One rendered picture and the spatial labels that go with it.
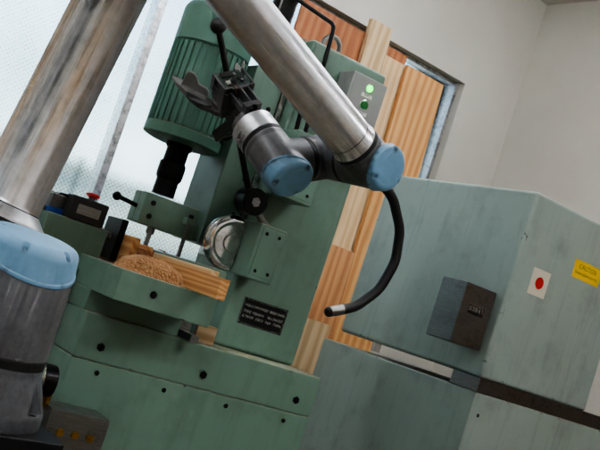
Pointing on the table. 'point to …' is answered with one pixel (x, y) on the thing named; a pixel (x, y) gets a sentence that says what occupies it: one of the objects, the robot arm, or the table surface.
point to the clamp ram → (117, 228)
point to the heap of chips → (161, 270)
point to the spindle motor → (193, 23)
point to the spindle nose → (170, 169)
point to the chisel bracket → (162, 214)
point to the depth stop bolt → (185, 232)
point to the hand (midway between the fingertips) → (204, 71)
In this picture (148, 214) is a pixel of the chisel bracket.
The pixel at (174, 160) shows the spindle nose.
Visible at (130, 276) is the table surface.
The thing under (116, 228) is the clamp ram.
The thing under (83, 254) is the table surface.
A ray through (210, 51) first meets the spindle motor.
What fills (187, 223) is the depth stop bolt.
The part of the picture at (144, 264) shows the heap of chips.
